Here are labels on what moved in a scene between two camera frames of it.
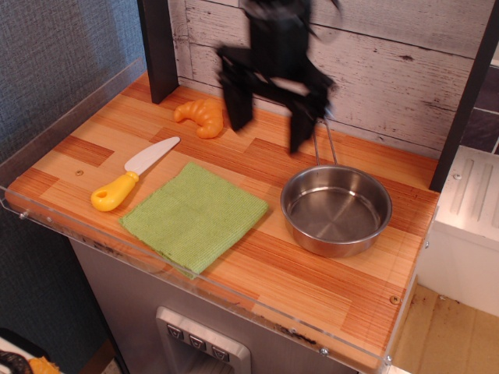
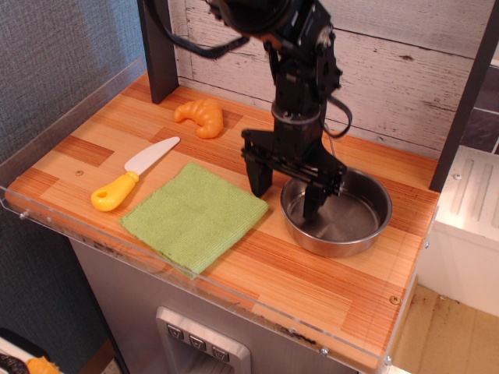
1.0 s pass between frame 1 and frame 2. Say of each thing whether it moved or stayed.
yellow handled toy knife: stayed
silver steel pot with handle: stayed
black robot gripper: moved
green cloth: stayed
